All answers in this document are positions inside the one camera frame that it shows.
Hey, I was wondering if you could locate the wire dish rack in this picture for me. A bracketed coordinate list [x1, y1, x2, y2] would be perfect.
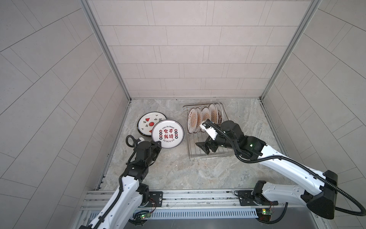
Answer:
[182, 102, 236, 161]

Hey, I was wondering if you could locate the sunburst plate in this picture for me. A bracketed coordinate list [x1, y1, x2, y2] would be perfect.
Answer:
[201, 107, 211, 123]
[187, 108, 197, 134]

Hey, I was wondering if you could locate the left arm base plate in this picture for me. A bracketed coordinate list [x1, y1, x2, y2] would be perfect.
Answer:
[140, 191, 163, 208]

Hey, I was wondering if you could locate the circuit board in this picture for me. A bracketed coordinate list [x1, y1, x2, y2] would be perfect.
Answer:
[255, 209, 273, 223]
[134, 210, 151, 221]

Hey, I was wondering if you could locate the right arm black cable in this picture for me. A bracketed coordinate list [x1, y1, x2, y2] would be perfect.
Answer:
[255, 201, 288, 224]

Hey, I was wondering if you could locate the aluminium mounting rail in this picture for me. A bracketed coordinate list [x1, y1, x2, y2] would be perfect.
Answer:
[81, 187, 319, 211]

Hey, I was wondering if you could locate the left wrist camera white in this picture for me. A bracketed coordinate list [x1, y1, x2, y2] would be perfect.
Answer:
[135, 137, 145, 144]

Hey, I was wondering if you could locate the watermelon pattern plate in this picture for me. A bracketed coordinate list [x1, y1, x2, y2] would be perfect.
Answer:
[137, 112, 166, 136]

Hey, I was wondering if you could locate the left circuit board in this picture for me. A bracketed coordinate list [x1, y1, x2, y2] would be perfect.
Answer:
[134, 210, 151, 221]

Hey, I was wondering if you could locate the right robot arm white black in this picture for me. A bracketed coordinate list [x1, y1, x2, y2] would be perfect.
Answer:
[196, 119, 366, 219]

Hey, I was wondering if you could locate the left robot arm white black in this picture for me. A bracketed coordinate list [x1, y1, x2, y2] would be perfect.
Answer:
[80, 138, 162, 229]

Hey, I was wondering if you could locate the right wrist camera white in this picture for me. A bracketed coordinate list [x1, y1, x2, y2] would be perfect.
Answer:
[200, 119, 218, 140]

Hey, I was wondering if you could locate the red rimmed plate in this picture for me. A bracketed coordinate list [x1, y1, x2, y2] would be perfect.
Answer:
[208, 103, 218, 124]
[193, 107, 202, 134]

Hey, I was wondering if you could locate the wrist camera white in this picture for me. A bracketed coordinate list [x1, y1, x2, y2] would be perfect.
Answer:
[200, 119, 218, 140]
[135, 137, 145, 144]

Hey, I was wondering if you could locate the right circuit board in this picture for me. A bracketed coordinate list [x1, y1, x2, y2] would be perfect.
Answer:
[255, 209, 273, 223]

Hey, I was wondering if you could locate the sunburst plate front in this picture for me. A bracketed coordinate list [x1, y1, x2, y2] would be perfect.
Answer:
[187, 108, 197, 134]

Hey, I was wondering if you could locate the red characters white plate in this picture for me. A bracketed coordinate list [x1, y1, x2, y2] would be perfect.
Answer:
[152, 120, 185, 149]

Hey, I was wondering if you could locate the ventilation grille strip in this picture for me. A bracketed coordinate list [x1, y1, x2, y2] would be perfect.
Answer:
[149, 208, 258, 220]

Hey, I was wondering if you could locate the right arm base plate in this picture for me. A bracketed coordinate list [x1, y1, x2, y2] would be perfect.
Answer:
[234, 190, 278, 206]

